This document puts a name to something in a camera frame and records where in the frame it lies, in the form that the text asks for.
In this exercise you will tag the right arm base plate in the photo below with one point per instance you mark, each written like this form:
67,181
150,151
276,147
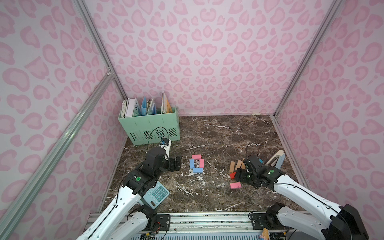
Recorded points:
262,221

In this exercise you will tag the papers in organizer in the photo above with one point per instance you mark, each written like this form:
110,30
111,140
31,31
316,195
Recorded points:
132,108

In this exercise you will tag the wooden block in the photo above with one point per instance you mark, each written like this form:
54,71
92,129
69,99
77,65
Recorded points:
232,167
240,165

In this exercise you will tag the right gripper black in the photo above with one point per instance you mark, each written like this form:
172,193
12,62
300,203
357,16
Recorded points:
246,176

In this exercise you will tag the red block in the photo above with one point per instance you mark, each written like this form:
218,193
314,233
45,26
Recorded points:
232,175

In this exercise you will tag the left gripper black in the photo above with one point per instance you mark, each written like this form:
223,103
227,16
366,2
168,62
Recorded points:
173,163

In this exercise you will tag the wooden and blue arch blocks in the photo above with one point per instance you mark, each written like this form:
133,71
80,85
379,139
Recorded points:
277,159

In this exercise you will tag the pink block top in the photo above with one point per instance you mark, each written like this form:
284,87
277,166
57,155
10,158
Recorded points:
196,157

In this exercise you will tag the wooden block left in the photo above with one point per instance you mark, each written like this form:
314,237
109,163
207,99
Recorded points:
232,167

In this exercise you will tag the mint green file organizer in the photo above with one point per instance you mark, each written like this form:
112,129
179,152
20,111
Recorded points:
152,128

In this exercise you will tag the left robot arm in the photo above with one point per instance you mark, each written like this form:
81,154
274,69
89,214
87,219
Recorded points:
133,188

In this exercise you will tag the light blue block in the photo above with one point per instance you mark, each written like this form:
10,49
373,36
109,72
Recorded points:
198,170

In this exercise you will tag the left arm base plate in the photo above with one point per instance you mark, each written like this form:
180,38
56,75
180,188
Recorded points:
158,221

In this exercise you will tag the teal calculator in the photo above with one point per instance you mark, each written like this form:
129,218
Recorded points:
155,196

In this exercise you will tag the wooden block middle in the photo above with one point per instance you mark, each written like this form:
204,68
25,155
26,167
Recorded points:
240,165

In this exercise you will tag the aluminium front rail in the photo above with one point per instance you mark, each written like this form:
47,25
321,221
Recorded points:
207,223

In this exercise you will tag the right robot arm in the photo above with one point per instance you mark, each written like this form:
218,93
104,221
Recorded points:
279,182

